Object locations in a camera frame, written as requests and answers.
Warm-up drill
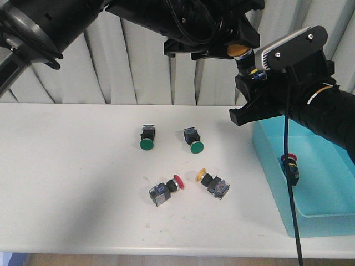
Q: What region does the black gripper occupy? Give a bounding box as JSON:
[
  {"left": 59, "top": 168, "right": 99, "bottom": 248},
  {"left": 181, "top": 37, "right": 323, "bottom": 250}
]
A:
[
  {"left": 229, "top": 51, "right": 336, "bottom": 126},
  {"left": 164, "top": 1, "right": 265, "bottom": 60}
]

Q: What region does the yellow push button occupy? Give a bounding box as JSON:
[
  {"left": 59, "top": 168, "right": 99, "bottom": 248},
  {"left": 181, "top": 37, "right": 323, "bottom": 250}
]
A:
[{"left": 227, "top": 44, "right": 267, "bottom": 79}]

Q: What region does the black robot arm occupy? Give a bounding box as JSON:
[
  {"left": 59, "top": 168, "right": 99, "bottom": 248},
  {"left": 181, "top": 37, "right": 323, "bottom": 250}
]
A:
[
  {"left": 230, "top": 51, "right": 354, "bottom": 160},
  {"left": 1, "top": 1, "right": 265, "bottom": 93}
]

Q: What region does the turquoise plastic box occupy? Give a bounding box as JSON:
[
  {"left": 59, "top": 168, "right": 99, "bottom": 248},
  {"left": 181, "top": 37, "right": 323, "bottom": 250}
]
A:
[{"left": 252, "top": 116, "right": 354, "bottom": 238}]

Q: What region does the white pleated curtain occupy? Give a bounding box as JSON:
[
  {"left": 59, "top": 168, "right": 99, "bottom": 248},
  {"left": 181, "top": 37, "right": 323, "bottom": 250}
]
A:
[{"left": 1, "top": 1, "right": 354, "bottom": 106}]

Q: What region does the right green push button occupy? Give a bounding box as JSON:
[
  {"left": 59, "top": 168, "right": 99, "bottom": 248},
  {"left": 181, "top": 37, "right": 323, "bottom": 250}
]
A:
[{"left": 184, "top": 127, "right": 204, "bottom": 154}]

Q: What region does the green push button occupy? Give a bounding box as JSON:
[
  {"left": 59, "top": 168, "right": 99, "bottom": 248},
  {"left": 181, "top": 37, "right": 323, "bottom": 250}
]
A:
[
  {"left": 139, "top": 125, "right": 155, "bottom": 151},
  {"left": 184, "top": 127, "right": 204, "bottom": 154}
]

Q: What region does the yellow button lying on table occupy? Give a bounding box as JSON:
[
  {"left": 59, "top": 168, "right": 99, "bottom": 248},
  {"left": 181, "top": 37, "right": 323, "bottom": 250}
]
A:
[{"left": 195, "top": 168, "right": 230, "bottom": 200}]

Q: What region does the left green push button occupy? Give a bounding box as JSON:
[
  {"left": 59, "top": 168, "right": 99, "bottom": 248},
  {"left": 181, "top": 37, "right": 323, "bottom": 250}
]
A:
[{"left": 139, "top": 125, "right": 155, "bottom": 151}]

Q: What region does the red button lying on table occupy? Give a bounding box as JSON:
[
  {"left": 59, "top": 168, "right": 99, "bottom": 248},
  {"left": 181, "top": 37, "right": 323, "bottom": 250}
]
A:
[{"left": 149, "top": 175, "right": 185, "bottom": 207}]

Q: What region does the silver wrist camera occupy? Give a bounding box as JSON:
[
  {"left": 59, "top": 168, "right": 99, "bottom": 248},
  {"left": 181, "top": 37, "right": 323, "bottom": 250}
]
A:
[{"left": 255, "top": 25, "right": 328, "bottom": 71}]

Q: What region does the black camera cable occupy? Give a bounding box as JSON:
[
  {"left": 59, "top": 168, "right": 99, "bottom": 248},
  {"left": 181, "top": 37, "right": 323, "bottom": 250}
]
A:
[{"left": 280, "top": 68, "right": 305, "bottom": 266}]

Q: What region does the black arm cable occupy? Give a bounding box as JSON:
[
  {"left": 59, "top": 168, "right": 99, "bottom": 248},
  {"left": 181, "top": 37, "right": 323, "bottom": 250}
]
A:
[{"left": 0, "top": 0, "right": 225, "bottom": 70}]

